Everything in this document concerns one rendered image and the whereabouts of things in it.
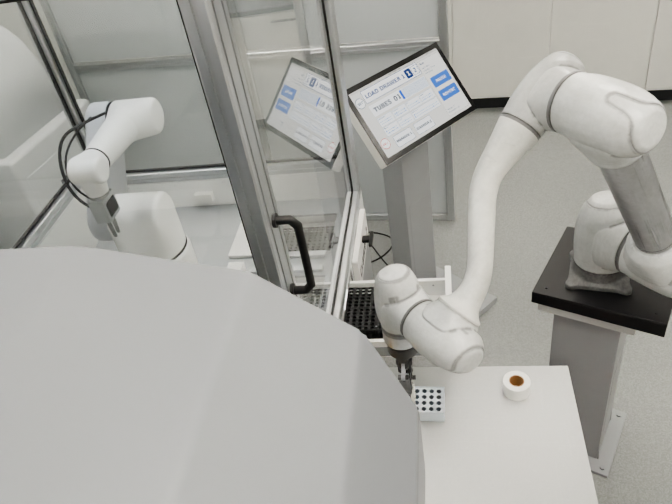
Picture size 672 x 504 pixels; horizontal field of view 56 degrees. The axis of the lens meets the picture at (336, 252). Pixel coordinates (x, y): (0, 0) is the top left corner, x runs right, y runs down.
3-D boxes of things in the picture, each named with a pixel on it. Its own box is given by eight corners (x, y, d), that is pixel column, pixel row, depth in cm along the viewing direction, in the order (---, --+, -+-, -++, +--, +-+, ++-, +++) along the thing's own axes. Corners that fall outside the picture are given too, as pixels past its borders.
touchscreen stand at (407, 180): (496, 301, 300) (499, 105, 237) (434, 356, 279) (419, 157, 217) (418, 260, 332) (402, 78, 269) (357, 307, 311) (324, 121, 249)
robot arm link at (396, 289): (368, 320, 148) (403, 351, 139) (359, 270, 139) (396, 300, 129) (403, 298, 152) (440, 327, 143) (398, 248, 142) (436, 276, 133)
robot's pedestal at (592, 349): (626, 415, 242) (660, 265, 196) (607, 478, 224) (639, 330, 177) (548, 389, 257) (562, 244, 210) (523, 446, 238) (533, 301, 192)
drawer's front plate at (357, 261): (368, 233, 221) (364, 207, 214) (361, 289, 199) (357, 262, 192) (363, 233, 221) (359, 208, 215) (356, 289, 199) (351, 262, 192)
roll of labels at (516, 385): (522, 377, 170) (523, 367, 168) (534, 397, 165) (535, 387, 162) (498, 384, 170) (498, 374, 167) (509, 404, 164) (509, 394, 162)
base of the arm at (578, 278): (632, 250, 197) (634, 236, 194) (631, 296, 181) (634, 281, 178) (570, 245, 204) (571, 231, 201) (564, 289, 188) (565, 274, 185)
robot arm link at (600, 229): (597, 236, 197) (603, 175, 184) (649, 262, 183) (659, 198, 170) (560, 258, 191) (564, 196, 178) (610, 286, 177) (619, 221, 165)
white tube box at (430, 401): (445, 395, 169) (444, 386, 167) (444, 421, 163) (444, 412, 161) (398, 394, 172) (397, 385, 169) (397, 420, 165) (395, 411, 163)
